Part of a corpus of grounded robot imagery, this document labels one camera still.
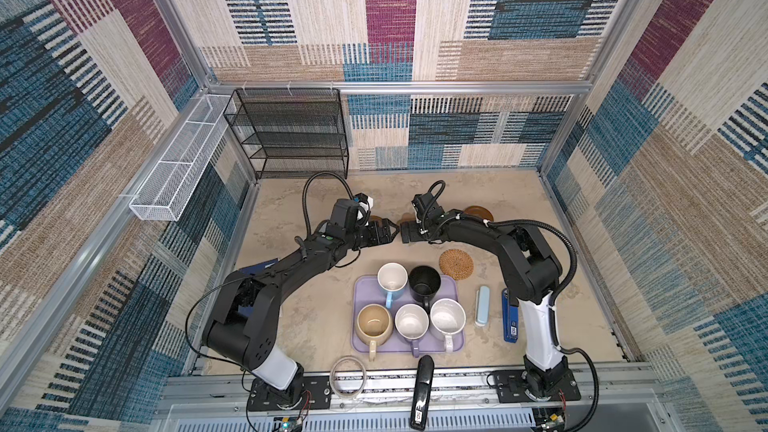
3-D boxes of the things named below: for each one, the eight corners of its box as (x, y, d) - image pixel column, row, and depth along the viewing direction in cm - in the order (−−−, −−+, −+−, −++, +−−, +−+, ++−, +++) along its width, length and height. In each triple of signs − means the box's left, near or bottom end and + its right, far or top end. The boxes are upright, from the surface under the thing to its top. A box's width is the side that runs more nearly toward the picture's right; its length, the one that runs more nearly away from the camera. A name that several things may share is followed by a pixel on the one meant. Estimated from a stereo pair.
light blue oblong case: (474, 325, 85) (478, 320, 82) (476, 291, 91) (480, 284, 88) (485, 327, 85) (490, 322, 81) (486, 293, 91) (490, 286, 87)
